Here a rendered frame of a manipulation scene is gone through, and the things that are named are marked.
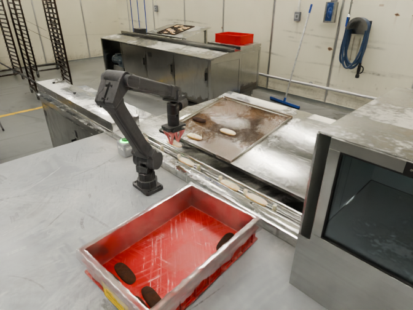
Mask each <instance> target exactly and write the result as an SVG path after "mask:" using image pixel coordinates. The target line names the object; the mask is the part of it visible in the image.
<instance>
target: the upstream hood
mask: <svg viewBox="0 0 413 310"><path fill-rule="evenodd" d="M36 84H37V87H38V89H39V90H41V91H43V92H44V93H46V94H48V95H50V96H51V97H53V98H55V99H56V100H58V101H60V102H62V103H64V104H65V105H67V106H69V107H70V108H72V109H74V110H76V111H77V112H79V113H81V114H83V115H84V116H86V117H88V118H89V119H91V120H93V121H95V122H96V123H98V124H100V125H102V126H103V127H105V128H107V129H108V130H110V131H112V132H116V131H119V130H120V129H119V128H118V126H117V125H116V123H115V122H114V121H113V119H112V117H111V116H110V115H109V114H108V112H107V111H106V110H105V109H104V108H103V107H102V106H98V105H97V104H96V103H95V97H96V95H93V94H91V93H89V92H86V91H84V90H82V89H80V88H78V87H76V86H74V85H71V84H69V83H67V82H65V81H62V80H61V79H59V78H57V79H50V80H46V81H39V82H36ZM130 114H131V115H132V117H133V118H134V120H135V122H136V124H137V125H138V126H140V122H139V115H137V114H135V113H132V112H130Z"/></svg>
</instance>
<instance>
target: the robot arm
mask: <svg viewBox="0 0 413 310"><path fill-rule="evenodd" d="M128 90H129V91H134V92H140V93H146V94H150V95H156V96H160V97H163V100H164V101H169V102H167V124H164V125H161V127H162V129H163V132H164V134H165V135H166V137H167V138H168V141H169V143H170V144H171V145H172V144H173V140H174V136H175V138H176V141H177V142H179V141H180V138H181V136H182V135H183V133H184V131H185V128H184V127H183V126H186V123H184V122H181V121H179V111H181V110H182V109H184V108H185V107H186V106H187V105H188V101H187V99H186V96H185V95H182V91H181V88H180V87H179V86H176V85H171V84H165V83H162V82H158V81H154V80H151V79H147V78H144V77H140V76H136V75H134V74H131V73H129V72H127V71H116V70H106V71H105V72H103V73H102V74H101V82H100V85H99V88H98V91H97V94H96V97H95V103H96V104H97V105H98V106H102V107H103V108H104V109H105V110H106V111H107V112H108V114H109V115H110V116H111V117H112V119H113V121H114V122H115V123H116V125H117V126H118V128H119V129H120V131H121V132H122V134H123V135H124V137H125V138H126V140H127V141H128V143H129V144H130V146H131V147H132V150H131V154H132V155H133V163H134V164H135V165H136V172H138V178H137V180H136V181H133V186H134V187H135V188H136V189H137V190H139V191H141V192H142V193H143V194H144V195H146V196H150V195H152V194H154V193H156V192H158V191H161V190H163V185H162V184H161V183H159V182H158V181H157V175H155V171H154V170H158V169H159V168H160V167H161V165H162V162H163V155H162V153H161V152H159V151H157V150H156V149H153V148H152V146H151V145H150V144H149V143H148V142H147V140H146V139H145V137H144V135H143V134H142V132H141V131H140V128H139V127H138V125H137V124H136V122H135V120H134V118H133V117H132V115H131V114H130V112H129V110H128V108H127V107H126V104H125V102H124V98H123V97H124V95H125V94H126V93H127V91H128ZM178 132H180V133H179V137H178ZM169 136H170V137H169ZM170 138H171V140H170Z"/></svg>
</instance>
